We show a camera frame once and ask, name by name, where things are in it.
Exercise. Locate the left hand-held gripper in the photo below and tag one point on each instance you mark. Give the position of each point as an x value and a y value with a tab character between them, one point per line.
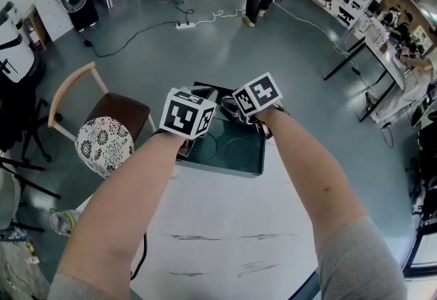
181	114

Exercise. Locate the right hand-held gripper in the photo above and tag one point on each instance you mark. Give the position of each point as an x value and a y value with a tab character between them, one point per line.
259	93

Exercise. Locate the dark green box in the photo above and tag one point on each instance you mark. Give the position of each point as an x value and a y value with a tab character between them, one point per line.
239	155

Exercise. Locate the person's right forearm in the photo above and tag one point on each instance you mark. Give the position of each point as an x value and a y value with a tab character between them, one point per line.
307	182

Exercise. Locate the person's left forearm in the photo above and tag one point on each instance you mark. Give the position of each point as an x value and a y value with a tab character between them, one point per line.
119	206

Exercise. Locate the white power strip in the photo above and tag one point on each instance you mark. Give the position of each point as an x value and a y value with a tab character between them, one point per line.
185	25

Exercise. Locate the wooden chair with brown seat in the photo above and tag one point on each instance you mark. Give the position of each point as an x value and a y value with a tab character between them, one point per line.
119	107

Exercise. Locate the floral black white cushion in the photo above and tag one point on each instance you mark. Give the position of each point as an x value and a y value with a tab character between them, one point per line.
102	146

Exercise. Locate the white table with black legs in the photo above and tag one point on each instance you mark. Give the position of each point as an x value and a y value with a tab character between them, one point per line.
382	56

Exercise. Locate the small wooden side cabinet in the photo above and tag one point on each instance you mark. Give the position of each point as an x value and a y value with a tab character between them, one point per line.
35	32

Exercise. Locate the black office chair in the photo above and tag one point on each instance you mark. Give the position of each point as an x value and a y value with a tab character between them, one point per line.
17	114
426	182

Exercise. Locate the clear plastic water bottle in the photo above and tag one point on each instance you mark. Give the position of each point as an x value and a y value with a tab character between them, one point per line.
65	221

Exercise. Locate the grey shell chair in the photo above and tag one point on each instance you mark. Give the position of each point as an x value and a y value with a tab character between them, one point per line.
8	203

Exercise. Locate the black window frame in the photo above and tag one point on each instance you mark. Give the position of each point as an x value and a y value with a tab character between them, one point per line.
414	251

